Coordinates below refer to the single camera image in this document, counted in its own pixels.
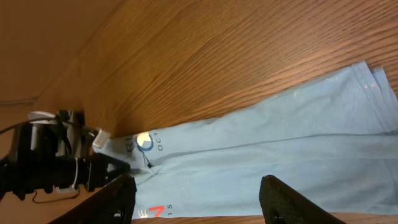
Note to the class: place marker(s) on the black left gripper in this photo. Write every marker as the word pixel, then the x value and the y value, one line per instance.
pixel 93 172

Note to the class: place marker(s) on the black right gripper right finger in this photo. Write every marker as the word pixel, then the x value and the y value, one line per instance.
pixel 282 204

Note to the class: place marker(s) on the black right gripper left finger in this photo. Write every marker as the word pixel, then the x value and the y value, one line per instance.
pixel 113 204

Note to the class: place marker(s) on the light blue printed t-shirt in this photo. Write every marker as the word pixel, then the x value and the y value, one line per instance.
pixel 333 139

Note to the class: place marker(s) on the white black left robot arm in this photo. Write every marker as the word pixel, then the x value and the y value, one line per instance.
pixel 55 151

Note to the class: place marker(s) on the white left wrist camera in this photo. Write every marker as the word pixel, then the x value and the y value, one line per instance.
pixel 101 138

